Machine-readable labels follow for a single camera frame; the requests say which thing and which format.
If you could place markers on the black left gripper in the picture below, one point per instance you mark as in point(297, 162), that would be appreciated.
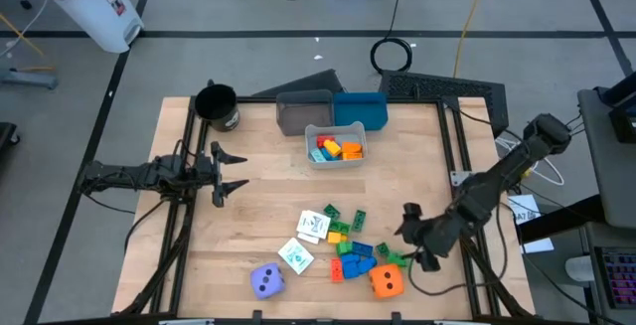
point(217, 173)

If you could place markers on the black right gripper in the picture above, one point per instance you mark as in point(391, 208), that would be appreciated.
point(432, 235)

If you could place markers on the orange foam die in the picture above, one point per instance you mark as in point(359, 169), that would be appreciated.
point(386, 281)

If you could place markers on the blue toy brick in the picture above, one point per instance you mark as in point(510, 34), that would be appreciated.
point(362, 249)
point(350, 267)
point(366, 264)
point(326, 155)

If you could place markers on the dark green toy brick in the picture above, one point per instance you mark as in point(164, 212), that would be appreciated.
point(359, 220)
point(331, 211)

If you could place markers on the yellow toy brick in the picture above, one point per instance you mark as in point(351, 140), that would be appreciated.
point(334, 237)
point(332, 147)

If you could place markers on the long orange toy brick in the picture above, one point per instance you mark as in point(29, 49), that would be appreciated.
point(337, 270)

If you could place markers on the teal toy brick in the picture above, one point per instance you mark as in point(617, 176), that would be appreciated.
point(317, 155)

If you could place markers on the card deck standard size print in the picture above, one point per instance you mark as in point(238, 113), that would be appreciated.
point(314, 224)

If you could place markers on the red toy brick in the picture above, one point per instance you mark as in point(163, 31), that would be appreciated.
point(325, 140)

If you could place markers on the card deck made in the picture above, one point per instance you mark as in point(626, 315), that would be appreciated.
point(296, 256)

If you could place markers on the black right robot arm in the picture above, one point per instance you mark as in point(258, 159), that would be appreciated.
point(502, 176)

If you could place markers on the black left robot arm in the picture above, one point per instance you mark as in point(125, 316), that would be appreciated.
point(124, 173)

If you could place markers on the black bucket with cartoon face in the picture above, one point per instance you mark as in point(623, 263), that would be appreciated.
point(216, 104)

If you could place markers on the dark grey plastic bin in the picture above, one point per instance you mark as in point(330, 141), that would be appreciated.
point(304, 113)

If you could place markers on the light grey plastic bin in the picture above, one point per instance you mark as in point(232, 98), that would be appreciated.
point(338, 165)

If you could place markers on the black flat panel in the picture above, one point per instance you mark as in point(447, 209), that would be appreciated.
point(308, 84)

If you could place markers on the white paper sheet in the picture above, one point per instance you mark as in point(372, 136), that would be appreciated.
point(539, 245)
point(524, 208)

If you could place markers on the blue plastic bin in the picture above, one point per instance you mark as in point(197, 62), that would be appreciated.
point(360, 111)

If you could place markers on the black desk beam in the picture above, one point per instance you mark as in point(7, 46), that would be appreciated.
point(561, 218)

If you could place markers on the black perforated panel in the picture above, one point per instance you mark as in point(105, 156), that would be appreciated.
point(442, 89)

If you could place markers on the grey computer mouse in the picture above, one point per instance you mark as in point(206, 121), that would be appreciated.
point(580, 268)

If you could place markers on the grey desk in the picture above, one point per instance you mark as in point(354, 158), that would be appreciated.
point(606, 166)

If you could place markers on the backlit computer keyboard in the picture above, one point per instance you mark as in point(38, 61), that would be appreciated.
point(618, 277)

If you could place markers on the white pedal trash can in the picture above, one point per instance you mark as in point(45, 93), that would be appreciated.
point(84, 7)

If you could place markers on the grey stand foot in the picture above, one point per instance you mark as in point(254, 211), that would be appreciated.
point(30, 77)

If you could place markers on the black floor object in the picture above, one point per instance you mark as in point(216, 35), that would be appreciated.
point(6, 136)

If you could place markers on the dark computer monitor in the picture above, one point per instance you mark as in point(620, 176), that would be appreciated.
point(623, 111)

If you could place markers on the black aluminium table frame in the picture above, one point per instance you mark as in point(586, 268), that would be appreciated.
point(258, 99)

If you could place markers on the silver metal bracket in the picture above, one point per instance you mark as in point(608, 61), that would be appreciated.
point(459, 177)

